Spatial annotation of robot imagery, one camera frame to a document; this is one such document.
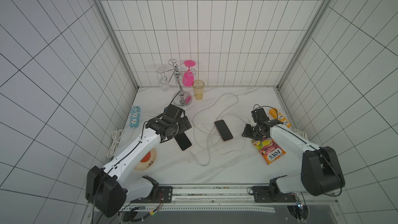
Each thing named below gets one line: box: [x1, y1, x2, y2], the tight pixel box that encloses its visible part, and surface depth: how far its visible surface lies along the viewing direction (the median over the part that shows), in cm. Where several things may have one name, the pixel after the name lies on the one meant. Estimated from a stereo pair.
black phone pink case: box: [173, 131, 193, 152], surface depth 91 cm
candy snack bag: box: [250, 136, 287, 165], surface depth 86 cm
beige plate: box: [133, 147, 157, 171], surface depth 85 cm
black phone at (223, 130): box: [214, 119, 234, 142], surface depth 97 cm
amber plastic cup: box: [192, 79, 205, 101], surface depth 111 cm
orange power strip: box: [268, 107, 292, 129], surface depth 103 cm
